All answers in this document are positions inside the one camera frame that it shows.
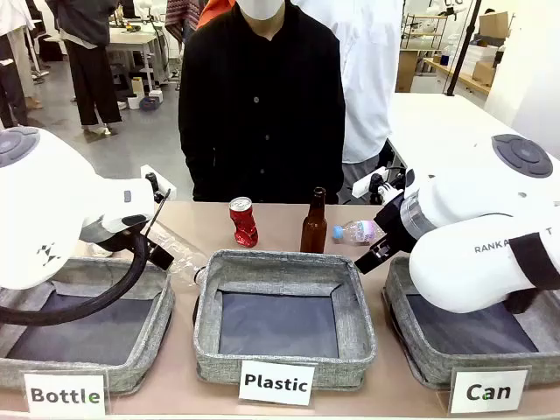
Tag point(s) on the white plastic label sign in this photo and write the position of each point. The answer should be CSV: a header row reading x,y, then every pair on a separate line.
x,y
276,382

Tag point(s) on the small cardboard box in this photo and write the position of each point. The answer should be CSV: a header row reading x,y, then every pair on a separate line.
x,y
483,72

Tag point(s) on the grey fabric basket labelled can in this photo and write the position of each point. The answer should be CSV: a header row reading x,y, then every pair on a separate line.
x,y
481,363

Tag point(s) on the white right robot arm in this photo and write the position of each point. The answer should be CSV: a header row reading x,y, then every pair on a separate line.
x,y
472,210

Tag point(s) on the person in beige trousers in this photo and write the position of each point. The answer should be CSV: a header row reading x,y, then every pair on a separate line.
x,y
15,65

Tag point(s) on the person in black shirt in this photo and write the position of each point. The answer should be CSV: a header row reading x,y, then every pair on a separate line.
x,y
262,109

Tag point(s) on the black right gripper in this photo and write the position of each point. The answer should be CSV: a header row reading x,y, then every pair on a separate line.
x,y
396,227

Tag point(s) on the black tripod pole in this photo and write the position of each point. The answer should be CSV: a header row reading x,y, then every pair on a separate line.
x,y
464,44

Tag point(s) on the white bottle label sign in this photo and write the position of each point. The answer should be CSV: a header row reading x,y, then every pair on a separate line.
x,y
65,396

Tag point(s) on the blue item on floor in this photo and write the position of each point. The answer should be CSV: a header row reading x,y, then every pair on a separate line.
x,y
149,103

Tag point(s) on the grey fabric basket labelled bottle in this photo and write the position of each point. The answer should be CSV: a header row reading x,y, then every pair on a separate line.
x,y
144,315

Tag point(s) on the person in black trousers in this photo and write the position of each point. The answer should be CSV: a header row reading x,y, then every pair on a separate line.
x,y
92,65

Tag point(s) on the large cardboard box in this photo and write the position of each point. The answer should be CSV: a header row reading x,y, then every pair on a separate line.
x,y
494,24

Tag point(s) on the white box on floor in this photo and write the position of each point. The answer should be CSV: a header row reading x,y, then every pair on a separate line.
x,y
133,102

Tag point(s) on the brown glass bottle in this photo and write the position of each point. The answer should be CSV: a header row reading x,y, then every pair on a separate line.
x,y
313,227

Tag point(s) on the white can label sign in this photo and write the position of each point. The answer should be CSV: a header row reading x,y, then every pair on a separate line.
x,y
489,391

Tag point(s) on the white workbench with legs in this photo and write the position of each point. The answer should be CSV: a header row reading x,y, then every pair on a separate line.
x,y
131,41

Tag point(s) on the person in orange garment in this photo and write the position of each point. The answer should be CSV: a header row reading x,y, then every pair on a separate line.
x,y
214,11

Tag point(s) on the white face mask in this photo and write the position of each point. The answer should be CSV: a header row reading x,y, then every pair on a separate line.
x,y
261,9

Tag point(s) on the large clear plastic bottle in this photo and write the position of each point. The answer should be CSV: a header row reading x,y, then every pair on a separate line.
x,y
184,262

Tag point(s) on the small bottle with blue cap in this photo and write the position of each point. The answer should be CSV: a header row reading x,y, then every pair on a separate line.
x,y
356,232

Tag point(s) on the crushed red can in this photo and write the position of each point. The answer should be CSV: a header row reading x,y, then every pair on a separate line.
x,y
242,223

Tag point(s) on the large white table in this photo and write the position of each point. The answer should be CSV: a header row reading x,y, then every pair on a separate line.
x,y
437,122

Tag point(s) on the person in white shirt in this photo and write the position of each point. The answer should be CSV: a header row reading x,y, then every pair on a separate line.
x,y
367,79

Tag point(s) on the grey fabric basket labelled plastic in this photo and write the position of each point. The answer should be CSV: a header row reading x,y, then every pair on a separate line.
x,y
280,271

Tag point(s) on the person in patterned garment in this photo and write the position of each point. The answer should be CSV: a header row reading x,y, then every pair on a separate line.
x,y
179,19

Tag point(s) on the white plastic storage containers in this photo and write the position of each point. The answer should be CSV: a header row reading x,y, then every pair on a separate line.
x,y
479,54

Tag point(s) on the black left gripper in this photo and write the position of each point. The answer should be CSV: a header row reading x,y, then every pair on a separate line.
x,y
161,258

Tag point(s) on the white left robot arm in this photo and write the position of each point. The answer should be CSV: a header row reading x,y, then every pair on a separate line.
x,y
44,197

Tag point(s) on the wooden bench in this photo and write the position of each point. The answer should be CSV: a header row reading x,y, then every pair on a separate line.
x,y
455,76

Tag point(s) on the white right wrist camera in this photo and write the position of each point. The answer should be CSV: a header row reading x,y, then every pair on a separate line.
x,y
365,183

